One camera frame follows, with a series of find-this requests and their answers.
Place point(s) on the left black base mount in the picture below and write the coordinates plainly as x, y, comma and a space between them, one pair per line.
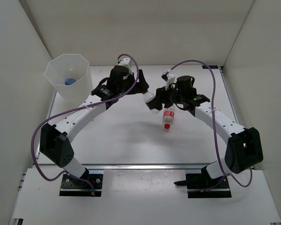
77, 188

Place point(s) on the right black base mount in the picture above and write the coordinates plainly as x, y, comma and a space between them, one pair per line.
201, 185

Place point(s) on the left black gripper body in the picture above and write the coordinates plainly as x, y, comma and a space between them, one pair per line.
129, 79

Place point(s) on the aluminium rail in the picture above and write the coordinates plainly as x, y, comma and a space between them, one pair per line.
144, 166

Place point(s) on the clear bottle black label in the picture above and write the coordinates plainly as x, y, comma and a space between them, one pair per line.
152, 102

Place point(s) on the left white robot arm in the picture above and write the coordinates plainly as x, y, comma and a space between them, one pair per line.
56, 139

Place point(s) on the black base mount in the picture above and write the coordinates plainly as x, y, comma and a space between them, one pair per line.
77, 188
201, 185

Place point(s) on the white translucent octagonal bin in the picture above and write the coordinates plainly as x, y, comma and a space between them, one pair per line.
70, 66

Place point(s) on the clear bottle red label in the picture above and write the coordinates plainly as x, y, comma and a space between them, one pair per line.
168, 117

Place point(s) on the clear bottle blue label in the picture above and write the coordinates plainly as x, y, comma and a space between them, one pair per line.
70, 81

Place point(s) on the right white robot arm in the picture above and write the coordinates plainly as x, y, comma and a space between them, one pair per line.
244, 149

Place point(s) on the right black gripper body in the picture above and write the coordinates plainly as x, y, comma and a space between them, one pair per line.
172, 96

